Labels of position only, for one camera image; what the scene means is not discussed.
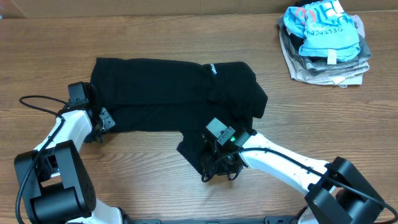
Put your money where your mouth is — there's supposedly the black polo shirt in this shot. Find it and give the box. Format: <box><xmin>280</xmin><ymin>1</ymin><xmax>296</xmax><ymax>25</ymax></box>
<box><xmin>90</xmin><ymin>58</ymin><xmax>267</xmax><ymax>172</ymax></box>

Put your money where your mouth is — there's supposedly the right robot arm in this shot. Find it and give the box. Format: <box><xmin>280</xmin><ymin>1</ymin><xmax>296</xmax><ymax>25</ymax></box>
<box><xmin>202</xmin><ymin>127</ymin><xmax>397</xmax><ymax>223</ymax></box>

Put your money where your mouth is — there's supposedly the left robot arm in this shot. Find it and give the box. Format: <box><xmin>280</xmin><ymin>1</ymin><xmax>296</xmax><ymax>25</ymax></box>
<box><xmin>14</xmin><ymin>82</ymin><xmax>132</xmax><ymax>224</ymax></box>

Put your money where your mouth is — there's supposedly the beige folded garment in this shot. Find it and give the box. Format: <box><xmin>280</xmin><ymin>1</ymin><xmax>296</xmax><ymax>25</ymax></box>
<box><xmin>279</xmin><ymin>14</ymin><xmax>371</xmax><ymax>89</ymax></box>

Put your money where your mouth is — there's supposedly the light blue printed t-shirt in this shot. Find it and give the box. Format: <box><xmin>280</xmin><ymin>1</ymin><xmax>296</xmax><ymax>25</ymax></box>
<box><xmin>283</xmin><ymin>1</ymin><xmax>361</xmax><ymax>64</ymax></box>

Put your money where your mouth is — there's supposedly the grey folded garment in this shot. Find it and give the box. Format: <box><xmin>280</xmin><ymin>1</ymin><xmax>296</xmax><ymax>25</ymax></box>
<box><xmin>277</xmin><ymin>15</ymin><xmax>372</xmax><ymax>77</ymax></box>

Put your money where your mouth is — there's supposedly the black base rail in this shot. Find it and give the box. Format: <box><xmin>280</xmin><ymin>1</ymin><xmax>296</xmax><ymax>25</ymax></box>
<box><xmin>123</xmin><ymin>215</ymin><xmax>296</xmax><ymax>224</ymax></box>

